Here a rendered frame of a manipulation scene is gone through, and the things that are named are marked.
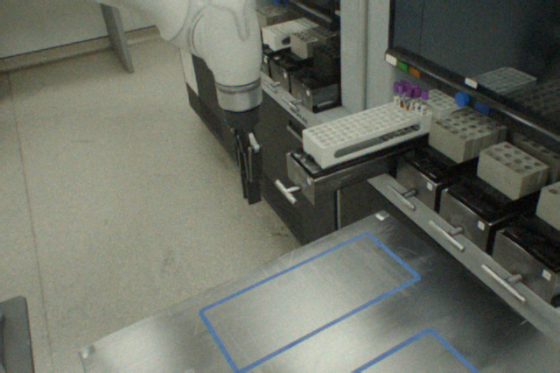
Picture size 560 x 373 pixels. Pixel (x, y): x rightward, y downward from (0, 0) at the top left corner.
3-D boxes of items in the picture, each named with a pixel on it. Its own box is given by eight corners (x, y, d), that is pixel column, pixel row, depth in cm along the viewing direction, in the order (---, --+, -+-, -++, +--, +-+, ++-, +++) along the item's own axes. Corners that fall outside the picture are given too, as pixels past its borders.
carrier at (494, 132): (495, 155, 118) (500, 130, 115) (488, 158, 118) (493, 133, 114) (458, 132, 127) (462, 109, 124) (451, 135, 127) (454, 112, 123)
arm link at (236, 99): (249, 65, 111) (252, 91, 114) (207, 74, 108) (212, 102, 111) (268, 80, 104) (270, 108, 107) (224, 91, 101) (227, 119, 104)
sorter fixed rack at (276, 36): (337, 27, 198) (336, 10, 195) (351, 34, 191) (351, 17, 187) (262, 45, 189) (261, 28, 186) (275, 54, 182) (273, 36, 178)
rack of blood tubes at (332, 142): (406, 119, 138) (407, 97, 135) (431, 136, 130) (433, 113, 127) (302, 153, 129) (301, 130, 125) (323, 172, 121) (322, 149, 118)
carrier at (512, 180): (526, 200, 105) (532, 174, 101) (518, 203, 104) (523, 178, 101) (483, 172, 114) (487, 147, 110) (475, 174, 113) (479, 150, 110)
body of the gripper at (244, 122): (266, 107, 107) (269, 147, 112) (249, 92, 114) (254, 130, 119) (231, 116, 105) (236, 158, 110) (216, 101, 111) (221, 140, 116)
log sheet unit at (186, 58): (185, 82, 306) (173, 19, 285) (201, 101, 285) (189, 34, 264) (181, 84, 305) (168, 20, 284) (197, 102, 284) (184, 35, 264)
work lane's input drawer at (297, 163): (505, 104, 154) (510, 74, 149) (544, 123, 144) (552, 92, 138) (271, 183, 132) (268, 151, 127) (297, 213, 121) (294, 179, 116)
